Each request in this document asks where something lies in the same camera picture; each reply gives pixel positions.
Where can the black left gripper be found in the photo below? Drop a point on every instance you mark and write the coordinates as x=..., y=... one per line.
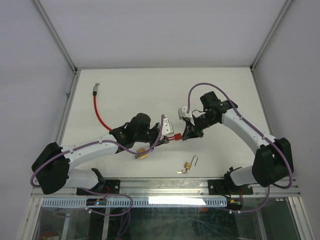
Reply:
x=155, y=128

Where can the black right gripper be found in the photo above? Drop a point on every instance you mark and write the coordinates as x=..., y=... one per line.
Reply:
x=188, y=132

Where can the red thin-cable padlock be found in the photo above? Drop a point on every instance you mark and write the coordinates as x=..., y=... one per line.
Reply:
x=175, y=137

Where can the medium brass padlock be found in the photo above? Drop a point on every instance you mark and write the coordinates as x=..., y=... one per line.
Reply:
x=141, y=153

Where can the small brass long-shackle padlock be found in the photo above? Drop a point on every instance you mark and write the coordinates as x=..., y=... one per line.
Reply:
x=188, y=165

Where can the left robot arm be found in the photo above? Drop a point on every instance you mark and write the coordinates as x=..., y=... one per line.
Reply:
x=56, y=166

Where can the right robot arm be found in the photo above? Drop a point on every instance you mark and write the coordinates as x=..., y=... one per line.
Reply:
x=273, y=159

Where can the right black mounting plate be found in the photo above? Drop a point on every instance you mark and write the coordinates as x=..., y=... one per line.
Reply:
x=224, y=188

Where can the black mounting plate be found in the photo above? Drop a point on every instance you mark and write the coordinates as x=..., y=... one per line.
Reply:
x=110, y=186
x=224, y=188

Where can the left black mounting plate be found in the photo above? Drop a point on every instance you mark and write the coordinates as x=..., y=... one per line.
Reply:
x=110, y=186

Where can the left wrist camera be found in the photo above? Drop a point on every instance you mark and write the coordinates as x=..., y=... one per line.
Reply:
x=166, y=126

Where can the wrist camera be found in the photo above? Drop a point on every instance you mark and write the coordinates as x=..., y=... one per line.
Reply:
x=166, y=126
x=185, y=116

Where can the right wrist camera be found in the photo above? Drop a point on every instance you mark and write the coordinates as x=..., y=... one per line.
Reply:
x=185, y=116

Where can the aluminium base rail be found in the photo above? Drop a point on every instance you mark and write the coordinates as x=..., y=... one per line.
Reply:
x=183, y=187

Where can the white slotted cable duct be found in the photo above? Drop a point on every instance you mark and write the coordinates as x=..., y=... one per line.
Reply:
x=136, y=202

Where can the thick red cable lock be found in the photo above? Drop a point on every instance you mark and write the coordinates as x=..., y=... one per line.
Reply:
x=95, y=106

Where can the right aluminium frame post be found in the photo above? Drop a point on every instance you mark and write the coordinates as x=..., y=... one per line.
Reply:
x=270, y=35

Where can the aluminium frame post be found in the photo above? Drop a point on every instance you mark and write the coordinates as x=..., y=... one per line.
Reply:
x=270, y=35
x=38, y=6

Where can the left aluminium frame post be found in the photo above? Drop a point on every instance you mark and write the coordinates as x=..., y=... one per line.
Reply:
x=38, y=6

